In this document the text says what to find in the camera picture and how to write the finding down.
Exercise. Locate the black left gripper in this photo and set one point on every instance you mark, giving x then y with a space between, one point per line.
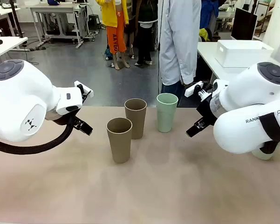
71 119

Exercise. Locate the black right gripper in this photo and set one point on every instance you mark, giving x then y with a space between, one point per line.
207 110

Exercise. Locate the pale green cup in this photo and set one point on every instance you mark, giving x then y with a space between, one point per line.
166 114
262 155

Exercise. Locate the brown cup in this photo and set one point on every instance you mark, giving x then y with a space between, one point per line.
136 116
119 144

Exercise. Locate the white plastic basket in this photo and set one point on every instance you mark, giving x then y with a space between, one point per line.
242 54

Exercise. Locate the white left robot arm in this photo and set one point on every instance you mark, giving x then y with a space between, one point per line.
18 98

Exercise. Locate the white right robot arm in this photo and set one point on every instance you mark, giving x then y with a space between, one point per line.
247 88

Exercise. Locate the large white table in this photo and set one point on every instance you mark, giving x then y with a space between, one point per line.
207 58

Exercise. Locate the person in white shirt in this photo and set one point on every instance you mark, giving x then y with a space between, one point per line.
177 42

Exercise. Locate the mannequin yellow jacket orange pants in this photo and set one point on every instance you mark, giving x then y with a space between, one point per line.
115 35

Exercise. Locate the mannequin in black clothes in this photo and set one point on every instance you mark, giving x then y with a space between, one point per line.
144 35

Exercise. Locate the small white table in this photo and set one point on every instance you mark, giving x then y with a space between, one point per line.
7 47

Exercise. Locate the black monitor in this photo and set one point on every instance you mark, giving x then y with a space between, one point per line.
243 23

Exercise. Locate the blue jacket garment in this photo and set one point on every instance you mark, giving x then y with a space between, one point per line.
208 11

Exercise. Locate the grey workbench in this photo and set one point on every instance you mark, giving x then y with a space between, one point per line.
56 9

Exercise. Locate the black tripod stand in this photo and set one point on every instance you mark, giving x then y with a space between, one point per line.
16 21

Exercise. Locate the wooden rack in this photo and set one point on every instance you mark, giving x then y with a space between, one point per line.
266 18

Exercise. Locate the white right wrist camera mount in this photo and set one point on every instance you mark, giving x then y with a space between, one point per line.
192 89

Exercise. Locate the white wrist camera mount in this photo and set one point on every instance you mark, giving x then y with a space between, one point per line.
80 85
192 89

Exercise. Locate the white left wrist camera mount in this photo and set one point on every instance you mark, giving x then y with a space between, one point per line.
80 85

